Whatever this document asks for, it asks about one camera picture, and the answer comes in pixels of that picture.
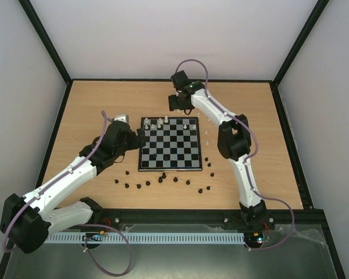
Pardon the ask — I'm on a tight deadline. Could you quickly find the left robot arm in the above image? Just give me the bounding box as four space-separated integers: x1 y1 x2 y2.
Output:
0 117 145 254

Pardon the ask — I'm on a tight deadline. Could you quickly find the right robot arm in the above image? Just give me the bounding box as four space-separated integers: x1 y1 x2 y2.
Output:
168 70 266 228

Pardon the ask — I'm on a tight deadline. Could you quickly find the black white chessboard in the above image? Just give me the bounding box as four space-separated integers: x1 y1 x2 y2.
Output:
138 117 202 172

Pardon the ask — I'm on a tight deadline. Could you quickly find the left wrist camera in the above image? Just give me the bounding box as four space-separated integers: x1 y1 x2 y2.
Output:
113 114 129 124

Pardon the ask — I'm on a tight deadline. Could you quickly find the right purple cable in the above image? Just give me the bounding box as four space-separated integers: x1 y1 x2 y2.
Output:
174 59 295 251

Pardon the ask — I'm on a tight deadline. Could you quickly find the purple cable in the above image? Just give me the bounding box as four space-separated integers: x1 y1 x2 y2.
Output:
2 110 134 276
174 59 295 251

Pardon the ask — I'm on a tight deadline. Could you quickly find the black aluminium frame rail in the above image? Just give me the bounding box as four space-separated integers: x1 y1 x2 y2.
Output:
17 208 326 230

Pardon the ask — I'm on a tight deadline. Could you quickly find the grey slotted cable duct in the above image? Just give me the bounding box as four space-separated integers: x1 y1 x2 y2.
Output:
45 232 245 245

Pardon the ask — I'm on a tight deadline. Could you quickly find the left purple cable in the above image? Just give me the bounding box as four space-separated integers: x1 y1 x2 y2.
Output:
2 110 134 276

